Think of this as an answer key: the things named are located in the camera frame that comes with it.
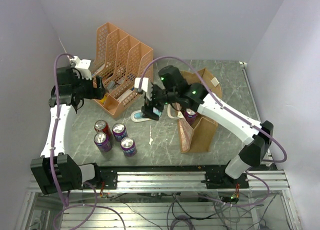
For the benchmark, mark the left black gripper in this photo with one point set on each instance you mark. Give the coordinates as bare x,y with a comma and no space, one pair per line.
98,93

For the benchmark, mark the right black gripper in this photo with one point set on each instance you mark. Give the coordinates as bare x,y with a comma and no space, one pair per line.
147,110

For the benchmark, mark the purple fanta can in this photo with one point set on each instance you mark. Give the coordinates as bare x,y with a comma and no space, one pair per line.
128,146
102,142
190,115
119,131

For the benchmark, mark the burlap canvas tote bag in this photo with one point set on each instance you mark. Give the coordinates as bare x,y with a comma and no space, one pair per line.
197,137

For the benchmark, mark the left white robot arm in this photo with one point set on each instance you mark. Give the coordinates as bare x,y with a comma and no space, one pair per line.
55,165

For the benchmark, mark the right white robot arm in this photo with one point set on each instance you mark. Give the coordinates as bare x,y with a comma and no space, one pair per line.
256,136

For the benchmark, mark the blue correction tape package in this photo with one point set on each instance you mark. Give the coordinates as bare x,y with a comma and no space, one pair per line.
138,116

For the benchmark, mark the red cola can back left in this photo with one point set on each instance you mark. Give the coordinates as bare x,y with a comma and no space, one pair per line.
102,126

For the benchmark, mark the orange plastic file organizer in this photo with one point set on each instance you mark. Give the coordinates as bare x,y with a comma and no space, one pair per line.
120,59

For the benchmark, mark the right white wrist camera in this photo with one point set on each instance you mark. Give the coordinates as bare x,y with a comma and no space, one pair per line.
144,85

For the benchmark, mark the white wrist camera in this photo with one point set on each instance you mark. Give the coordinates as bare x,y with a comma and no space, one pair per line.
83,66
144,85

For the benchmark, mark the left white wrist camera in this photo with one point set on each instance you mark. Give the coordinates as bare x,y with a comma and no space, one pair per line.
83,66

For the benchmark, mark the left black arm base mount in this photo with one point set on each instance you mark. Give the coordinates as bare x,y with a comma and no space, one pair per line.
109,179

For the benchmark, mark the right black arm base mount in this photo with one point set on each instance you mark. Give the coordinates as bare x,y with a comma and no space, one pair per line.
220,180

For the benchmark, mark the aluminium frame rail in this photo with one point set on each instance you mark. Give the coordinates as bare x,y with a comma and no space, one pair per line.
130,182

